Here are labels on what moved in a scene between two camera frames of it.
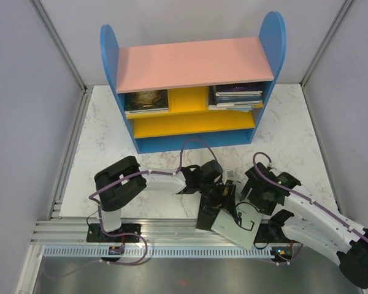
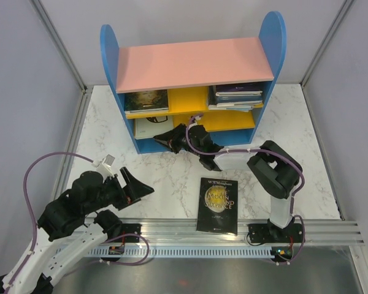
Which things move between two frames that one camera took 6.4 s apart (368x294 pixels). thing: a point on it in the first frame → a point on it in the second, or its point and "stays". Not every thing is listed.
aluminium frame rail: x=136 y=233 stays
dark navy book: x=238 y=98 stays
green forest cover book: x=146 y=101 stays
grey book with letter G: x=241 y=226 → x=151 y=127
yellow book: x=146 y=113 stays
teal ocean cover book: x=235 y=105 stays
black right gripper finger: x=246 y=192 → x=168 y=138
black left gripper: x=227 y=201 → x=133 y=191
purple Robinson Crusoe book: x=241 y=90 stays
